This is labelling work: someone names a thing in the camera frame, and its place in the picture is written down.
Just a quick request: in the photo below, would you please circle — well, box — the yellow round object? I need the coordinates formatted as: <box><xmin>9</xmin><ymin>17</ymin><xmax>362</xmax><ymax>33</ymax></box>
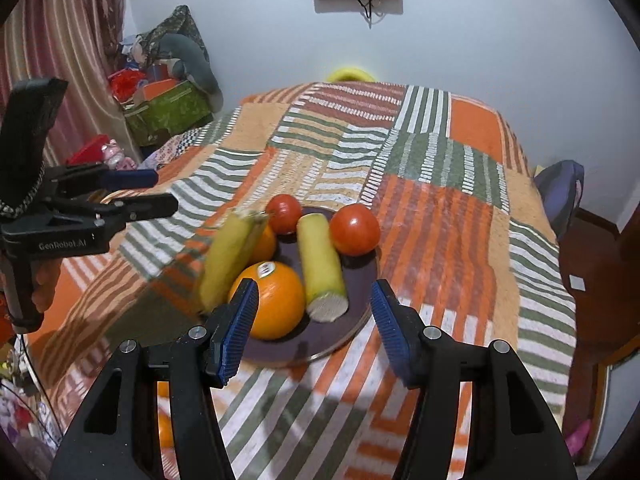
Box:
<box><xmin>326</xmin><ymin>65</ymin><xmax>377</xmax><ymax>82</ymax></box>

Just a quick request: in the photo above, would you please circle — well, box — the green storage box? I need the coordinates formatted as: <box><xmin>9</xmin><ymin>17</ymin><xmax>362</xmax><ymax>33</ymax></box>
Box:
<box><xmin>124</xmin><ymin>80</ymin><xmax>213</xmax><ymax>147</ymax></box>

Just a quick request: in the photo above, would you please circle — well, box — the red tomato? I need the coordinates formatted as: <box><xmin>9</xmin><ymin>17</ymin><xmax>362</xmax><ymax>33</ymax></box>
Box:
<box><xmin>265</xmin><ymin>194</ymin><xmax>303</xmax><ymax>236</ymax></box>
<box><xmin>329</xmin><ymin>203</ymin><xmax>382</xmax><ymax>256</ymax></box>

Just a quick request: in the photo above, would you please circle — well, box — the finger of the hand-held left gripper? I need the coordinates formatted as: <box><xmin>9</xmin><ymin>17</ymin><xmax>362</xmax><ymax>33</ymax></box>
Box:
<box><xmin>50</xmin><ymin>193</ymin><xmax>180</xmax><ymax>231</ymax></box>
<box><xmin>47</xmin><ymin>162</ymin><xmax>160</xmax><ymax>196</ymax></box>

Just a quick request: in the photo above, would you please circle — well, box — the blue purple bag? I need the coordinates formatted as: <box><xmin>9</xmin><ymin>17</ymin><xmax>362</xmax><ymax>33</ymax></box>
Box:
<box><xmin>532</xmin><ymin>160</ymin><xmax>585</xmax><ymax>242</ymax></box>

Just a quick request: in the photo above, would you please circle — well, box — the red box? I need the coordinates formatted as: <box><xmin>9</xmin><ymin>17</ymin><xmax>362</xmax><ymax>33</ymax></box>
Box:
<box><xmin>67</xmin><ymin>135</ymin><xmax>109</xmax><ymax>166</ymax></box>

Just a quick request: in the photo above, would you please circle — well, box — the checkered quilt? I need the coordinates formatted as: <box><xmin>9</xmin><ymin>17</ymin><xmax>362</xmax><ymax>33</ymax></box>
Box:
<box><xmin>137</xmin><ymin>127</ymin><xmax>216</xmax><ymax>171</ymax></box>

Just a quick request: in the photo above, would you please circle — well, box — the pink toy rabbit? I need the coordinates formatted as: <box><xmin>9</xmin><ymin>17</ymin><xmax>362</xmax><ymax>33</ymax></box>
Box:
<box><xmin>101</xmin><ymin>141</ymin><xmax>137</xmax><ymax>170</ymax></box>

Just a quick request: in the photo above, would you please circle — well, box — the red plastic bag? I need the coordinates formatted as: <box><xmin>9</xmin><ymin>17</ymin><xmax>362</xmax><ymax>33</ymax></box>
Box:
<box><xmin>107</xmin><ymin>69</ymin><xmax>149</xmax><ymax>102</ymax></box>

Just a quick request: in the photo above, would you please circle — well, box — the grey plush pillow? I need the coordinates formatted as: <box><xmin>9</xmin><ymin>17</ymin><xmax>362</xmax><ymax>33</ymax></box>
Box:
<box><xmin>157</xmin><ymin>34</ymin><xmax>224</xmax><ymax>111</ymax></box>

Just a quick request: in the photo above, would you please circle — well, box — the person's left hand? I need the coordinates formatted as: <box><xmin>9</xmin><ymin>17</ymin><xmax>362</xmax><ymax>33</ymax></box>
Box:
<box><xmin>31</xmin><ymin>259</ymin><xmax>64</xmax><ymax>315</ymax></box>

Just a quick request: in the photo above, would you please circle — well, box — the dark patterned cushion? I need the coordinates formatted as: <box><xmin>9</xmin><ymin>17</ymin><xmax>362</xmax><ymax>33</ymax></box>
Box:
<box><xmin>137</xmin><ymin>5</ymin><xmax>211</xmax><ymax>66</ymax></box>

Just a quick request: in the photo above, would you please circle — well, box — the large orange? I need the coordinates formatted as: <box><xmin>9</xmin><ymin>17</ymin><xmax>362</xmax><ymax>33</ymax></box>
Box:
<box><xmin>250</xmin><ymin>224</ymin><xmax>279</xmax><ymax>264</ymax></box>
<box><xmin>229</xmin><ymin>261</ymin><xmax>307</xmax><ymax>341</ymax></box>

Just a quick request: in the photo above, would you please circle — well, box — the striped brown curtain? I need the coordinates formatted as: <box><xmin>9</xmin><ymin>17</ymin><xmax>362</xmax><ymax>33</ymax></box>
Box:
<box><xmin>0</xmin><ymin>0</ymin><xmax>144</xmax><ymax>173</ymax></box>

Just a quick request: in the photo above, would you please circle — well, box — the pink object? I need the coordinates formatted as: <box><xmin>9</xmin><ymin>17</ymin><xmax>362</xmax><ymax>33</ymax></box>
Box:
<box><xmin>565</xmin><ymin>420</ymin><xmax>594</xmax><ymax>462</ymax></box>

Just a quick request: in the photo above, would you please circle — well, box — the orange cardboard box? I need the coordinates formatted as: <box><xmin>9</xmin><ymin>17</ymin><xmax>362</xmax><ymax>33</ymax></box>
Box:
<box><xmin>132</xmin><ymin>77</ymin><xmax>181</xmax><ymax>106</ymax></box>

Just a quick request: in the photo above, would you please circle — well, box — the purple round plate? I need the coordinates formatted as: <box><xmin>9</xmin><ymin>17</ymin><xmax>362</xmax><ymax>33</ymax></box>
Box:
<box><xmin>197</xmin><ymin>205</ymin><xmax>381</xmax><ymax>364</ymax></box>

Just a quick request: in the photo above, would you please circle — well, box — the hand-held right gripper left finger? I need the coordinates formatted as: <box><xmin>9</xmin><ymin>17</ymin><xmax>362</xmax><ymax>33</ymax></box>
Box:
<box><xmin>47</xmin><ymin>277</ymin><xmax>260</xmax><ymax>480</ymax></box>

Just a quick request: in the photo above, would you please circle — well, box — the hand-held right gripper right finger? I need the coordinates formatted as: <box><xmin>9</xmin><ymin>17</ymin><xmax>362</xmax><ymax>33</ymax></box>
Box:
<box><xmin>370</xmin><ymin>279</ymin><xmax>576</xmax><ymax>480</ymax></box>

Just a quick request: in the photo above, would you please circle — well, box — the striped patchwork blanket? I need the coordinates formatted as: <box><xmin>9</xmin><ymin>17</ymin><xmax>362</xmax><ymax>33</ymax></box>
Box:
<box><xmin>25</xmin><ymin>80</ymin><xmax>578</xmax><ymax>480</ymax></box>

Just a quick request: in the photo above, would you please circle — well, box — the black cable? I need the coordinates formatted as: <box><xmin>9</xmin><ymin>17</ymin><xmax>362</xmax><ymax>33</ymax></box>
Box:
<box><xmin>352</xmin><ymin>0</ymin><xmax>389</xmax><ymax>27</ymax></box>

